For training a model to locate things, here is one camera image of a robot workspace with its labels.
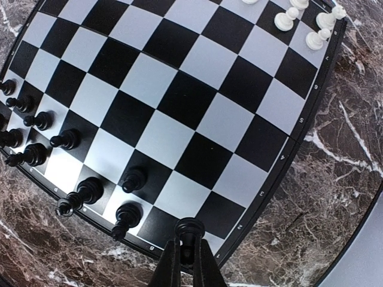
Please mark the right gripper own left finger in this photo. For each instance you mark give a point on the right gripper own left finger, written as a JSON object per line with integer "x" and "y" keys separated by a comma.
{"x": 168, "y": 270}

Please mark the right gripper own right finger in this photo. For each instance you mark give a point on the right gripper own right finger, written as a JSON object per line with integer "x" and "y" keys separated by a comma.
{"x": 205, "y": 269}

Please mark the black rook chess piece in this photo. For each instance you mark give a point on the black rook chess piece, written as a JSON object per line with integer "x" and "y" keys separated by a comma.
{"x": 187, "y": 230}

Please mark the black bishop bottom row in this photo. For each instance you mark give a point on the black bishop bottom row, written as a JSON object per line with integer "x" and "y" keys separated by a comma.
{"x": 128, "y": 216}

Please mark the black pawn mid board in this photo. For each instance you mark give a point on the black pawn mid board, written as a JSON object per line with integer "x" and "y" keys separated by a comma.
{"x": 134, "y": 179}

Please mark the black grey chessboard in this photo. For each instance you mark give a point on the black grey chessboard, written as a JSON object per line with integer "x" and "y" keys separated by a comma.
{"x": 184, "y": 90}

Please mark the tall black piece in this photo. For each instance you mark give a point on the tall black piece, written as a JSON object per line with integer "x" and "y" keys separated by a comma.
{"x": 35, "y": 154}

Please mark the black piece bottom row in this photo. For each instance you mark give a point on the black piece bottom row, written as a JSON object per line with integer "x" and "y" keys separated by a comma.
{"x": 12, "y": 138}

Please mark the white chess pieces row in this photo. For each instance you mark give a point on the white chess pieces row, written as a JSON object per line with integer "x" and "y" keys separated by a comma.
{"x": 312, "y": 16}

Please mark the black pawn standing in tray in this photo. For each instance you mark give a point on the black pawn standing in tray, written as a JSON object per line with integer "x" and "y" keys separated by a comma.
{"x": 8, "y": 87}

